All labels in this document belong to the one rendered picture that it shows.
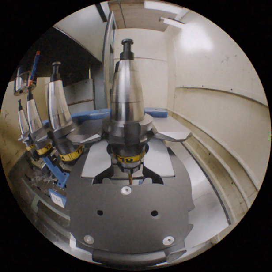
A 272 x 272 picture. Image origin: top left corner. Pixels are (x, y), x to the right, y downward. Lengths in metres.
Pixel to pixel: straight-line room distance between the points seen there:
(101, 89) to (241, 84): 0.88
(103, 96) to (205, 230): 1.11
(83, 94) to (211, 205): 1.13
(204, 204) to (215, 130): 0.42
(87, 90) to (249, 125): 0.98
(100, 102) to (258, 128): 0.97
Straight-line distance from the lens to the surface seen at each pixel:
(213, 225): 0.60
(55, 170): 0.48
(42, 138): 0.17
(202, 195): 0.58
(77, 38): 0.47
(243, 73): 0.52
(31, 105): 0.23
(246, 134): 0.47
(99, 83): 0.73
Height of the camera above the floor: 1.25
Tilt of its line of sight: 28 degrees down
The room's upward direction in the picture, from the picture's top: straight up
